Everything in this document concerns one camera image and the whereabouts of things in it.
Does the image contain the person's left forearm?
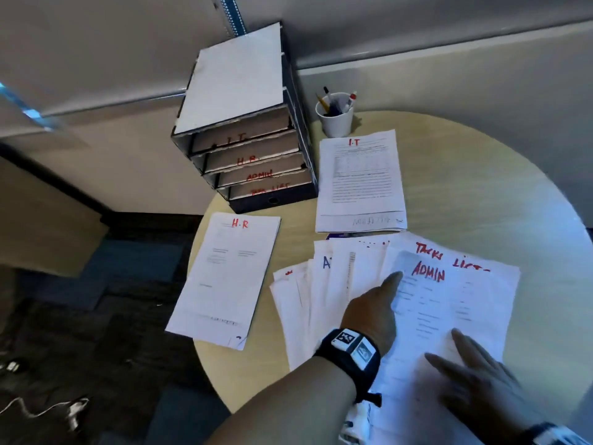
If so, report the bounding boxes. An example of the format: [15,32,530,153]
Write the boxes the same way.
[206,355,358,445]

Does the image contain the I.T. paper stack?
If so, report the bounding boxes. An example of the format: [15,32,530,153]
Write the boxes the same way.
[314,129,408,235]

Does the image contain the white pen cup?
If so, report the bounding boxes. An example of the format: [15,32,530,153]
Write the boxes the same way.
[314,92,355,138]

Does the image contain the person's right hand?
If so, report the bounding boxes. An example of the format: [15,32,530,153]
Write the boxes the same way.
[424,328,545,445]

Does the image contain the H.R. paper stack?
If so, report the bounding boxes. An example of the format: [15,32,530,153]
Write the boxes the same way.
[164,211,282,352]

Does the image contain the unsorted pile of papers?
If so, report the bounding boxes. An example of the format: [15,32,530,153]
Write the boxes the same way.
[270,230,521,445]

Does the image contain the blue dotted blind strip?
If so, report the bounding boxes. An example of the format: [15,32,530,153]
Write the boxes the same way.
[211,0,249,38]

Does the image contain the white charger cable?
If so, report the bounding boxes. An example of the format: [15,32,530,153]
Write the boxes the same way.
[0,396,91,431]

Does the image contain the cardboard document tray organizer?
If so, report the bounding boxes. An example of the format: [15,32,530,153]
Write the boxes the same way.
[170,22,300,158]

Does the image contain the person's left hand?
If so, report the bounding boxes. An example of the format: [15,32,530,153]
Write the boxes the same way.
[339,271,405,357]

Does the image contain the round wooden table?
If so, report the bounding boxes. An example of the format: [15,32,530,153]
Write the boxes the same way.
[187,111,593,445]

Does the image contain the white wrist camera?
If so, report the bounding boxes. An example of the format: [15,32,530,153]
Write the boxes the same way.
[338,400,374,445]

